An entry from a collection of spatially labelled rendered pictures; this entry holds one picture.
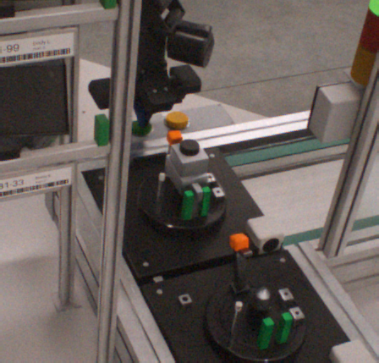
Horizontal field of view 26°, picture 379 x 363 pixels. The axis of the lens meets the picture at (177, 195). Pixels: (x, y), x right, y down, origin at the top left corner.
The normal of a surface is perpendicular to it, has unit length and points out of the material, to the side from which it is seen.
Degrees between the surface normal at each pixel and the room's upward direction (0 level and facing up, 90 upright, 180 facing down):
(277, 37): 0
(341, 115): 90
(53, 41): 90
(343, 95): 0
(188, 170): 90
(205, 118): 0
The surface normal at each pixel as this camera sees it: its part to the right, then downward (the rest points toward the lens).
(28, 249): 0.10, -0.74
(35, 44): 0.39, 0.65
